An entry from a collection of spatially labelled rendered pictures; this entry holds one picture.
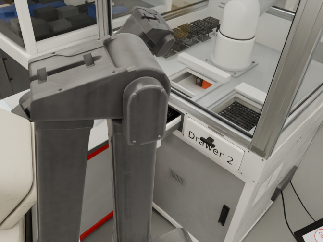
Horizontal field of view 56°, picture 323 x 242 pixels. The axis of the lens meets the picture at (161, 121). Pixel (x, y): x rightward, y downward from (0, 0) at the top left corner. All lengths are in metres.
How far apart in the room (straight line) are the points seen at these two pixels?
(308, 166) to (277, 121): 1.65
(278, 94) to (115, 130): 0.80
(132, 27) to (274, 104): 0.56
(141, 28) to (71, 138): 0.49
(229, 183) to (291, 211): 1.01
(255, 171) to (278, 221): 1.04
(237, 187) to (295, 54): 0.67
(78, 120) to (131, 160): 0.10
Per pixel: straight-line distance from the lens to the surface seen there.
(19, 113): 0.86
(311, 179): 2.65
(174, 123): 1.37
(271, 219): 2.27
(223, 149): 1.28
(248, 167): 1.29
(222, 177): 1.44
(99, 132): 1.51
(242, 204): 1.45
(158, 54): 0.84
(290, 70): 1.02
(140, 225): 0.49
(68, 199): 0.39
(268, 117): 1.12
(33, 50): 1.90
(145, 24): 0.76
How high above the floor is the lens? 1.76
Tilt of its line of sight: 40 degrees down
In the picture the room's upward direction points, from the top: 5 degrees clockwise
